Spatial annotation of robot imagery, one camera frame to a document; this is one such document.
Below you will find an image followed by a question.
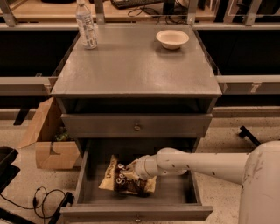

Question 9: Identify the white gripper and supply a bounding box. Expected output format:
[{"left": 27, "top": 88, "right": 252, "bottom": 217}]
[{"left": 124, "top": 155, "right": 158, "bottom": 180}]

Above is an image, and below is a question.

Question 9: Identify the brown chip bag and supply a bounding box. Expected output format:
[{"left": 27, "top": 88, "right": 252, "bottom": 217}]
[{"left": 99, "top": 155, "right": 157, "bottom": 197}]

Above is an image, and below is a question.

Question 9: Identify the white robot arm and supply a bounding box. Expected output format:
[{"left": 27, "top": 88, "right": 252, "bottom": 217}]
[{"left": 124, "top": 141, "right": 280, "bottom": 224}]

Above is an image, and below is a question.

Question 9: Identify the open grey middle drawer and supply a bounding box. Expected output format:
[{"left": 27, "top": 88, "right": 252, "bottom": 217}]
[{"left": 61, "top": 138, "right": 213, "bottom": 222}]

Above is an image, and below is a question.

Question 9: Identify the closed grey top drawer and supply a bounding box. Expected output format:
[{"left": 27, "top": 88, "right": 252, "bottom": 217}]
[{"left": 61, "top": 114, "right": 213, "bottom": 138}]

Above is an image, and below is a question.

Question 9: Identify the grey drawer cabinet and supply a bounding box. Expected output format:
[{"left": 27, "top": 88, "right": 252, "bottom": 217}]
[{"left": 52, "top": 24, "right": 221, "bottom": 151}]

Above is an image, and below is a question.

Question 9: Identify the brown cardboard box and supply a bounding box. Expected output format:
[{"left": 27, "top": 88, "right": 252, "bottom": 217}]
[{"left": 18, "top": 97, "right": 81, "bottom": 170}]

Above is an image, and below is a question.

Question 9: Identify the black stand leg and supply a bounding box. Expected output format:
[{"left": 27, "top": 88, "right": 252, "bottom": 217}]
[{"left": 239, "top": 126, "right": 261, "bottom": 146}]

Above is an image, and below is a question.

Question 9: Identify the white paper bowl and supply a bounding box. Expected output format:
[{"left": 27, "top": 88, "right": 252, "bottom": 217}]
[{"left": 156, "top": 30, "right": 190, "bottom": 50}]

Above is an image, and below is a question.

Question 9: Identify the clear plastic water bottle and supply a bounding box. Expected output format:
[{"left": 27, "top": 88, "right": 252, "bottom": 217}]
[{"left": 76, "top": 0, "right": 97, "bottom": 49}]

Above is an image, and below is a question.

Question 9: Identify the black keyboard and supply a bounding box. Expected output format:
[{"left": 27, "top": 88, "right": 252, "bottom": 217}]
[{"left": 110, "top": 0, "right": 163, "bottom": 10}]

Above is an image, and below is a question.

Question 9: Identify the wooden desk in background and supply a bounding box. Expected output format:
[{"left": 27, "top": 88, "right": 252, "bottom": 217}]
[{"left": 0, "top": 0, "right": 217, "bottom": 24}]

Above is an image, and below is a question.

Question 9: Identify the black cable on floor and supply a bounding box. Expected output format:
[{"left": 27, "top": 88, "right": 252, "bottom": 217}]
[{"left": 0, "top": 186, "right": 67, "bottom": 220}]

